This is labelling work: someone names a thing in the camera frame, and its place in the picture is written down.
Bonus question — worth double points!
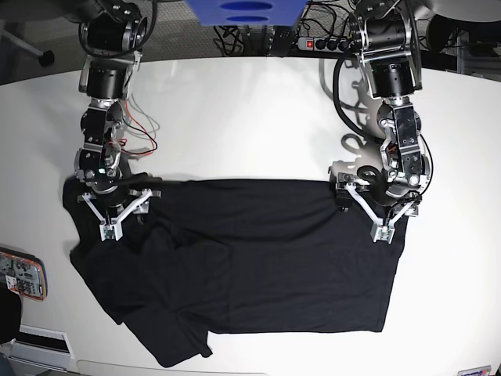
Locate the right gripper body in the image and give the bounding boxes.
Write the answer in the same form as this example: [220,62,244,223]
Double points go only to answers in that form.
[76,178,163,215]

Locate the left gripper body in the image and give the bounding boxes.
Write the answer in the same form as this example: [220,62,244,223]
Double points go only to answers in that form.
[328,161,424,215]

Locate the black T-shirt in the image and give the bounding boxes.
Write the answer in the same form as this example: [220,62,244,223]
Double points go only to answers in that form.
[63,178,407,367]

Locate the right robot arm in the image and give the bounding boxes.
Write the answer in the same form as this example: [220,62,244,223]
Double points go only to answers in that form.
[74,1,158,229]

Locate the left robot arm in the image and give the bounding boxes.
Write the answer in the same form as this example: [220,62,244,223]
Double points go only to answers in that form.
[333,1,433,216]

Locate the orange clear electronics case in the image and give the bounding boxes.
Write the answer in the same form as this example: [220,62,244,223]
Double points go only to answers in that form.
[1,247,48,301]

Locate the white power strip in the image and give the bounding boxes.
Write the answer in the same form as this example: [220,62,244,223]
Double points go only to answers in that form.
[297,37,349,53]

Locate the black chair seat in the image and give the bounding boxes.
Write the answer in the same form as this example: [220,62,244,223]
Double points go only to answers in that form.
[0,287,23,345]

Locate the black power adapter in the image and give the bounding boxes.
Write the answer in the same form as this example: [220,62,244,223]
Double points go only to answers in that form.
[269,26,296,57]

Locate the office chair base leg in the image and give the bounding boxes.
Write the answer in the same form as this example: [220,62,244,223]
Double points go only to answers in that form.
[1,21,55,67]

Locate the white flat box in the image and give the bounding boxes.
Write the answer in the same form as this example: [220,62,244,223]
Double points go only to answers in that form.
[9,324,74,372]

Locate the blue plastic bin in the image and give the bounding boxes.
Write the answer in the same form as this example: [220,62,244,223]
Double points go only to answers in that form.
[186,0,307,27]

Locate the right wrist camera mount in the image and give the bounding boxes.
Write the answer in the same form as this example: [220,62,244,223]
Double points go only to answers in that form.
[77,189,156,241]

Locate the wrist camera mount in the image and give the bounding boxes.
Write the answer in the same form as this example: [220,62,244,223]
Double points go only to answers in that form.
[77,189,156,241]
[344,183,417,244]

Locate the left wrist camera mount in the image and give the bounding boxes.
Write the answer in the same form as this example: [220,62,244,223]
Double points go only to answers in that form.
[344,183,417,244]

